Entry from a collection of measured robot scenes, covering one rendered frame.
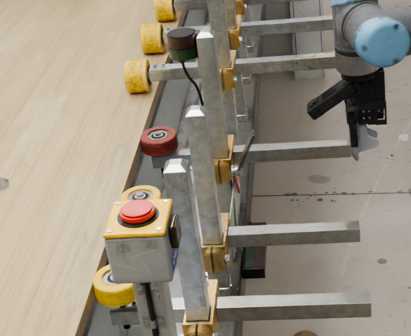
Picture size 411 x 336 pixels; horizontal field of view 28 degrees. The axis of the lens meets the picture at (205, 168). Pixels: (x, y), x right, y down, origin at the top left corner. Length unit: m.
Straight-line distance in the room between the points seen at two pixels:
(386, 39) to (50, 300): 0.74
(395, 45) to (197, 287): 0.57
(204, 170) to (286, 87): 2.67
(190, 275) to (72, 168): 0.54
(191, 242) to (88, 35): 1.31
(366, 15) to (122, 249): 0.79
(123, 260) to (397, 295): 1.86
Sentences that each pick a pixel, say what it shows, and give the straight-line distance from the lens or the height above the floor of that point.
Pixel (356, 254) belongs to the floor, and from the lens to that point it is 2.88.
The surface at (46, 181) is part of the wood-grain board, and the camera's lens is 1.70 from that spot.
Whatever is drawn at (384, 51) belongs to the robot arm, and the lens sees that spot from 1.51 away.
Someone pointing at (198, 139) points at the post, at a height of 1.05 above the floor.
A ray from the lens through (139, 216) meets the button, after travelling 0.90.
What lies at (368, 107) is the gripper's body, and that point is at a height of 0.96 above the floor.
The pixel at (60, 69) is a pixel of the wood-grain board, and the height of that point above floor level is 0.90.
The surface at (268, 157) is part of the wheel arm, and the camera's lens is 1.77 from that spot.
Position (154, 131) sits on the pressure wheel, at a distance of 1.80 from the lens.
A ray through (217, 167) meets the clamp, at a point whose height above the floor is 0.86.
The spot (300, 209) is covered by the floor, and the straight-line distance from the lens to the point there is 3.12.
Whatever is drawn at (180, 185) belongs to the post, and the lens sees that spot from 1.18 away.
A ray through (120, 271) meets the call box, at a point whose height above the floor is 1.17.
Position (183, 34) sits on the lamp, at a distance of 1.62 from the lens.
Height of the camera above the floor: 1.71
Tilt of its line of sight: 30 degrees down
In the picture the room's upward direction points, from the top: 8 degrees counter-clockwise
